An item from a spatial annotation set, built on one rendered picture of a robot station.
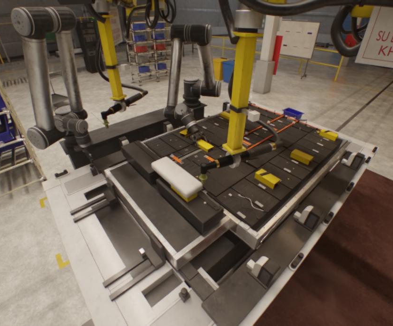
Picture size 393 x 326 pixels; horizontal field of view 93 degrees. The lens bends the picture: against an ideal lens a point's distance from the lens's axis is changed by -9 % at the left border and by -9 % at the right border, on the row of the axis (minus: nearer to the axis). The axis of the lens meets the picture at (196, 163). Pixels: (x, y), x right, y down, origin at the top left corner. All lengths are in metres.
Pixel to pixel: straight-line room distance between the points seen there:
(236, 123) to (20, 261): 2.49
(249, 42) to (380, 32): 0.39
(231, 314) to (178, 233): 0.44
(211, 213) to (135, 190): 0.56
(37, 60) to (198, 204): 1.35
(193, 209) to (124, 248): 0.54
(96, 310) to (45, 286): 1.30
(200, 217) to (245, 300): 0.43
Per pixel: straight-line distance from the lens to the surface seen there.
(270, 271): 1.05
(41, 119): 1.93
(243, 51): 0.81
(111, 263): 1.29
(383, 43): 0.87
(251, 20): 0.79
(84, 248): 1.40
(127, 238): 1.44
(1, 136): 3.33
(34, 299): 2.45
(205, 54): 2.20
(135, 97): 1.63
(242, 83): 0.83
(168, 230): 1.14
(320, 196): 1.70
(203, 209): 1.08
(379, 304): 2.54
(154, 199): 1.30
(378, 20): 0.87
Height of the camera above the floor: 1.92
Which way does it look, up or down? 36 degrees down
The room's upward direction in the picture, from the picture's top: straight up
